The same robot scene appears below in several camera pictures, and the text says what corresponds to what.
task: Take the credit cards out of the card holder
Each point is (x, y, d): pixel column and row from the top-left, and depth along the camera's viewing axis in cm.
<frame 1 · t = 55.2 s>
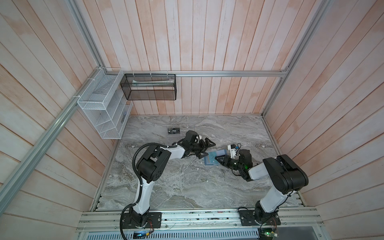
left hand: (213, 150, 92), fingers open
right hand: (216, 158, 93), fingers open
black card in stand: (173, 130, 103), point 8 cm above the table

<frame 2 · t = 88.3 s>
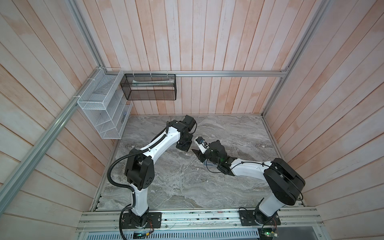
left hand: (191, 146, 86), fingers closed
right hand: (195, 146, 87), fingers open
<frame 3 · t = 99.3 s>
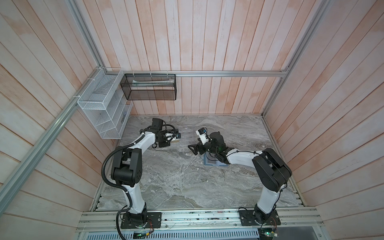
left hand: (168, 139, 97), fingers closed
right hand: (193, 142, 92), fingers open
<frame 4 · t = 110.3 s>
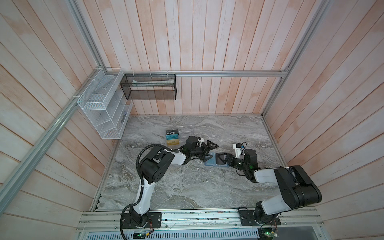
left hand: (217, 152, 90), fingers open
right hand: (221, 156, 92), fingers open
teal VIP card: (173, 136, 103), point 5 cm above the table
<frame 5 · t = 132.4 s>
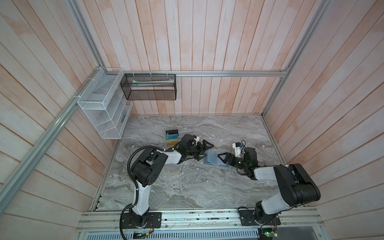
left hand: (211, 152, 89), fingers open
right hand: (222, 156, 93), fingers open
